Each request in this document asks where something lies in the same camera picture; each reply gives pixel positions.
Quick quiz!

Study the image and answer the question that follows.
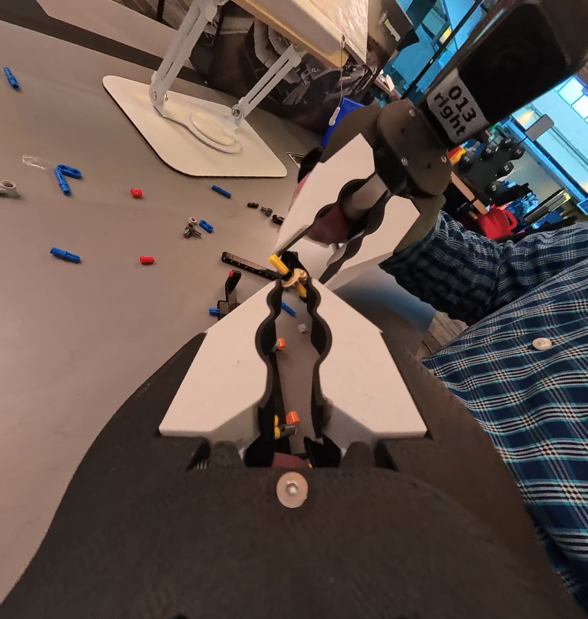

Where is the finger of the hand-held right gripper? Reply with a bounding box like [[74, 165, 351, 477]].
[[319, 193, 420, 292], [276, 134, 389, 253]]

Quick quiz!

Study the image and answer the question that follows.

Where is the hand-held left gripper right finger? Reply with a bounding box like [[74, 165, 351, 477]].
[[304, 280, 428, 448]]

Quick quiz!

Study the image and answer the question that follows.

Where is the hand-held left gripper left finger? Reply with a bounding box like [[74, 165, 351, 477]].
[[158, 280, 287, 448]]

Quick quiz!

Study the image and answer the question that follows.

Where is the grey yellow lego assembly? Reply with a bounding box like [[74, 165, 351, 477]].
[[271, 337, 302, 441]]

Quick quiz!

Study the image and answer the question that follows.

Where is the yellow axle tan gear assembly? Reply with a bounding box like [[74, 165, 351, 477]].
[[269, 251, 310, 299]]

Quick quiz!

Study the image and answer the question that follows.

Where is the black L-shaped lego assembly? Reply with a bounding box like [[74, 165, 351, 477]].
[[208, 270, 243, 321]]

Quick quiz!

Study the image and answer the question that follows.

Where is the long black lego beam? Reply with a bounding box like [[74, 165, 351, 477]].
[[220, 251, 281, 282]]

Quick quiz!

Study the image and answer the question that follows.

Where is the person's right hand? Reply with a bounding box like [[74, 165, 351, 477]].
[[305, 202, 353, 246]]

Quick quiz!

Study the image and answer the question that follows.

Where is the blue plastic bin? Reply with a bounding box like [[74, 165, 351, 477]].
[[321, 98, 368, 149]]

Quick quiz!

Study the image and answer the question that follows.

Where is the black chair base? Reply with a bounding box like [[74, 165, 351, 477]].
[[454, 137, 530, 195]]

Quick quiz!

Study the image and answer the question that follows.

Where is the black bag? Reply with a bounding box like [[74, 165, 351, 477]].
[[190, 19, 378, 135]]

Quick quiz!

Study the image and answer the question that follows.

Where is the blue storage rack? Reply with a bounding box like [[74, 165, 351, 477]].
[[382, 0, 471, 95]]

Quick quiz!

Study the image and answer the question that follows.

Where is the red bag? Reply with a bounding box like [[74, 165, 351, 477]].
[[477, 204, 520, 241]]

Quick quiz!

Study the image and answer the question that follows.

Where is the white tablet stand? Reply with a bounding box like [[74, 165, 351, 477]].
[[102, 0, 372, 179]]

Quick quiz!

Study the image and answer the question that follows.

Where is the blue plaid shirt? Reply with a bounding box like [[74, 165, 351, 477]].
[[421, 251, 588, 619]]

